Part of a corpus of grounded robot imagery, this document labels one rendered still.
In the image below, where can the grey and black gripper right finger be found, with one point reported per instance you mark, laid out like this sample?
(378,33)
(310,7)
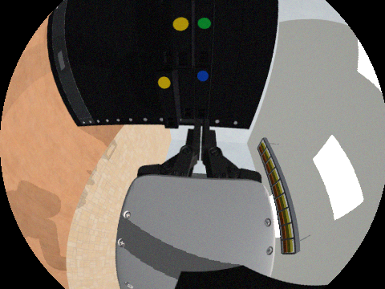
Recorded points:
(216,165)

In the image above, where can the black equipment rack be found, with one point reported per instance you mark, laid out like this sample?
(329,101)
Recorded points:
(109,61)

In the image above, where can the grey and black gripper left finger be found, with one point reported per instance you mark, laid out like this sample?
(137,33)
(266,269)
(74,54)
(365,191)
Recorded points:
(180,164)

